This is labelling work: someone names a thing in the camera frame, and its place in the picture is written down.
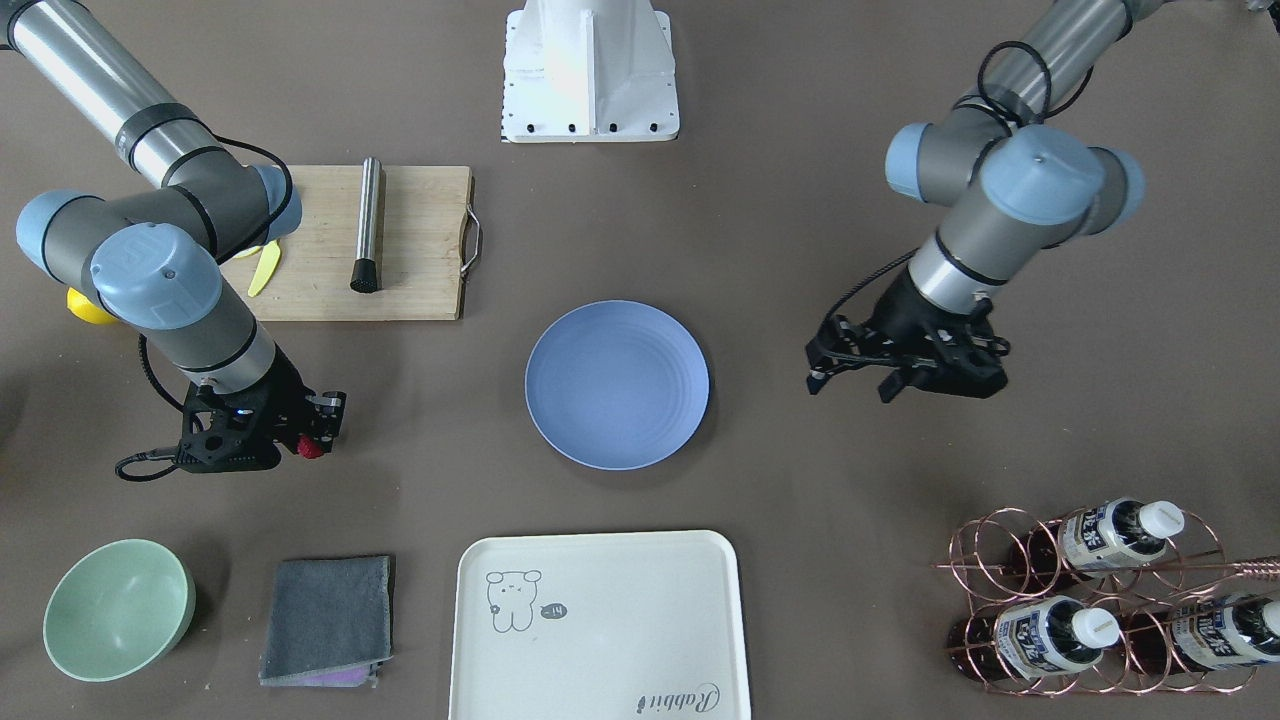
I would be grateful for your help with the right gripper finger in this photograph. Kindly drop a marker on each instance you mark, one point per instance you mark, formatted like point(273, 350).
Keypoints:
point(325, 417)

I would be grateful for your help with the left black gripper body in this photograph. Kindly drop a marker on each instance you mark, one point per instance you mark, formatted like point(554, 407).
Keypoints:
point(908, 312)

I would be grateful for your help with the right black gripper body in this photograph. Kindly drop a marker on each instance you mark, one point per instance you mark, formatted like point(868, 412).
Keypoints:
point(283, 397)

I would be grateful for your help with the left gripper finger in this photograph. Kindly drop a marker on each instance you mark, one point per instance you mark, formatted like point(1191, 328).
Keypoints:
point(818, 376)
point(895, 383)

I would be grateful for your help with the red strawberry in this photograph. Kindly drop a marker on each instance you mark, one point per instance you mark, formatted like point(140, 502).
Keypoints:
point(309, 448)

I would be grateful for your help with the blue round plate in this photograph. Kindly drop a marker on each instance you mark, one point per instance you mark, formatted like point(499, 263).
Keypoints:
point(617, 385)

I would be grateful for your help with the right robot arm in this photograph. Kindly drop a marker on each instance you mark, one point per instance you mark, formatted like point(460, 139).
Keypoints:
point(153, 260)

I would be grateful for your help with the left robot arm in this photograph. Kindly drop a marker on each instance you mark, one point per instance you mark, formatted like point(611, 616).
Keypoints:
point(1012, 186)

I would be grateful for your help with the steel muddler black tip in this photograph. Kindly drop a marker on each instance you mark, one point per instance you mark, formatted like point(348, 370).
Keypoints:
point(366, 273)

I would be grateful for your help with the yellow plastic knife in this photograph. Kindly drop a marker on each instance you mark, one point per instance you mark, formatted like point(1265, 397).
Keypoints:
point(269, 258)

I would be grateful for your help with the wooden cutting board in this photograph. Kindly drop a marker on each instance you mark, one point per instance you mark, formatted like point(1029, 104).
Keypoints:
point(421, 239)

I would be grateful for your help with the yellow lemon lower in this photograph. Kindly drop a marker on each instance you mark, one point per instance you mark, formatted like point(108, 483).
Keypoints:
point(82, 307)

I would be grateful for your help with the grey folded cloth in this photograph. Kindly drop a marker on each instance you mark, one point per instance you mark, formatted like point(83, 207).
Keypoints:
point(329, 623)

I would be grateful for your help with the green bowl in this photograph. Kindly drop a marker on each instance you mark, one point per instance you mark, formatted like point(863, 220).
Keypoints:
point(118, 609)

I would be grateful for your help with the tea bottle front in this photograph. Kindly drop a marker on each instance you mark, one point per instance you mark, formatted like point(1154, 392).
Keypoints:
point(1055, 636)

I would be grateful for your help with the cream rabbit tray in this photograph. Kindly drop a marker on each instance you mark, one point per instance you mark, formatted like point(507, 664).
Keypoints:
point(639, 625)

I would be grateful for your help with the copper wire bottle rack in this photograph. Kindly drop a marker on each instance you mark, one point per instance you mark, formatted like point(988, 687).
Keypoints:
point(989, 557)

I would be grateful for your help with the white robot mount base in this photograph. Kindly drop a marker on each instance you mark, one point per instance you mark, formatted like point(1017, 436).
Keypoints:
point(589, 71)

